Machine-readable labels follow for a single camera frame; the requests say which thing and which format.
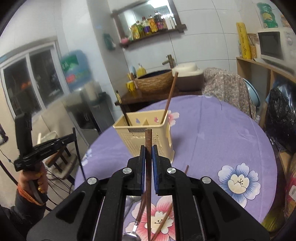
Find small dark wooden stool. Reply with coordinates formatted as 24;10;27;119
45;146;72;173

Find beige perforated cutlery holder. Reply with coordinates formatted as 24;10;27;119
113;109;175;162

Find green instant noodle cups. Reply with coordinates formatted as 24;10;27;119
256;3;278;28

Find dark wooden sink table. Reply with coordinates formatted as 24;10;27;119
114;87;202;112

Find white brown rice cooker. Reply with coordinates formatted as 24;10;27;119
171;62;205;92

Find yellow mug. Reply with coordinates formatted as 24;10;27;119
126;80;137;92

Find black chopstick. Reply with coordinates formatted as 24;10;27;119
72;127;86;181
115;90;130;126

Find black plastic bag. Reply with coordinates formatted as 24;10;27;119
265;87;295;153

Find left hand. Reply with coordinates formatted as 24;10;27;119
18;162;49;206

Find steel spoon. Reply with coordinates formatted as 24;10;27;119
122;196;145;241

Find blue water jug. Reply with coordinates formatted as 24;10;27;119
60;50;92;91

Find yellow chopstick box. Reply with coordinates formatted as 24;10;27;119
236;22;251;59

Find grey water dispenser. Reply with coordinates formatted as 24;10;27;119
63;89;114;146

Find dark soy sauce bottle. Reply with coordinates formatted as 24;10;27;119
154;11;165;31

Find purple floral tablecloth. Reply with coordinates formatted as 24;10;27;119
74;94;278;241

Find woven pattern basin sink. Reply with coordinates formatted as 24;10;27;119
134;69;173;93

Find bronze faucet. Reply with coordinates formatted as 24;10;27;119
162;54;175;69

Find white microwave oven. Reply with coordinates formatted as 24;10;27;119
257;27;295;71

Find sliding window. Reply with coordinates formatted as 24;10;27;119
1;41;70;118

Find yellow label oil bottle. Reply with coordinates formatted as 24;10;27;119
148;15;158;33

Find floral cloth covered chair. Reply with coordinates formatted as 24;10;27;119
202;68;256;119

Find dark wooden framed mirror shelf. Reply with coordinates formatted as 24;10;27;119
111;1;187;48

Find purple label bottle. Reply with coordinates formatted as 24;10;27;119
142;16;152;36

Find brown wooden chopstick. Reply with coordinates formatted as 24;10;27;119
145;129;152;241
161;71;179;123

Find orange sleeved left forearm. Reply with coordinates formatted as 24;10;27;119
0;185;46;241

